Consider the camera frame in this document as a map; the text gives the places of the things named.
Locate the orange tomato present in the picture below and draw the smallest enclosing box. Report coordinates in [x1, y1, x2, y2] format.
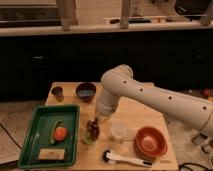
[53, 127, 67, 141]

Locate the tan wooden block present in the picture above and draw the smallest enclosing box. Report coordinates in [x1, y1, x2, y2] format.
[38, 149, 65, 160]

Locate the dark blue bowl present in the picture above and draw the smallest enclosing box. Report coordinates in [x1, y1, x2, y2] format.
[76, 82, 96, 101]

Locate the small brown cup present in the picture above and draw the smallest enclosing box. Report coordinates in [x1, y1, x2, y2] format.
[51, 86, 64, 102]

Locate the small green cup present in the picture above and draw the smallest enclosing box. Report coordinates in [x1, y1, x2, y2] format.
[81, 131, 94, 145]

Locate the wooden table board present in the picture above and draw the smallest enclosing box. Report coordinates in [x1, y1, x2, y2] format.
[20, 81, 179, 171]

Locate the green plastic tray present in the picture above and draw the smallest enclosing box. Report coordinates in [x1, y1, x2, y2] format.
[18, 104, 80, 169]

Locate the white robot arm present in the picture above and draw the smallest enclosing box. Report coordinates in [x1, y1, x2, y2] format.
[96, 64, 213, 138]

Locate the green chili pepper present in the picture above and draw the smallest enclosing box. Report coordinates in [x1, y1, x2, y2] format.
[50, 120, 63, 145]

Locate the dark red grape bunch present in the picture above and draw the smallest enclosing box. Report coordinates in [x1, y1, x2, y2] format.
[86, 119, 100, 141]

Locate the orange bowl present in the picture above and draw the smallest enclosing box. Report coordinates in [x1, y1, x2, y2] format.
[135, 126, 168, 158]

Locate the white dish brush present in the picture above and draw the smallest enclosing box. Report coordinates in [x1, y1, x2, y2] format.
[103, 150, 152, 167]

